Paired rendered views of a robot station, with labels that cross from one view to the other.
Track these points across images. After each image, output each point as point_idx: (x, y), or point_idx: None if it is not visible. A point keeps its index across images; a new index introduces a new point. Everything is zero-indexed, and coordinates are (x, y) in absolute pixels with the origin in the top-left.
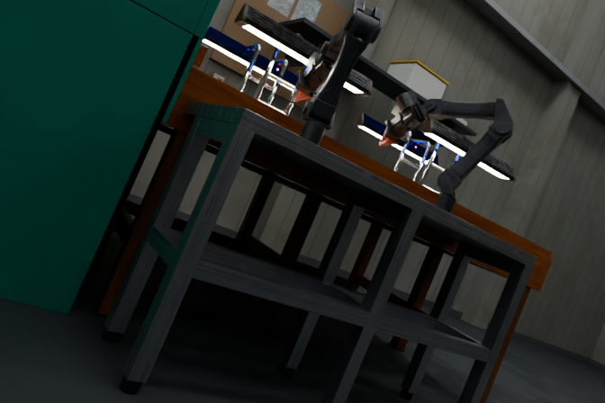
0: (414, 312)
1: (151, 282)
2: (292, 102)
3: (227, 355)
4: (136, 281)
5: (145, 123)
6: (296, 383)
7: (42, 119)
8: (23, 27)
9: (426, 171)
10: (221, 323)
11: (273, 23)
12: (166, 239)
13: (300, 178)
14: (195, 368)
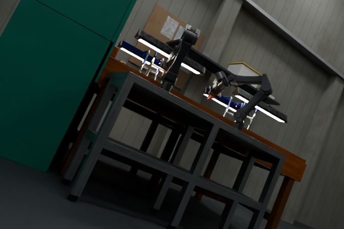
0: (223, 185)
1: None
2: None
3: (123, 200)
4: (78, 155)
5: (86, 82)
6: (158, 216)
7: (40, 78)
8: (35, 37)
9: None
10: (123, 189)
11: (153, 38)
12: (92, 132)
13: (163, 112)
14: (105, 201)
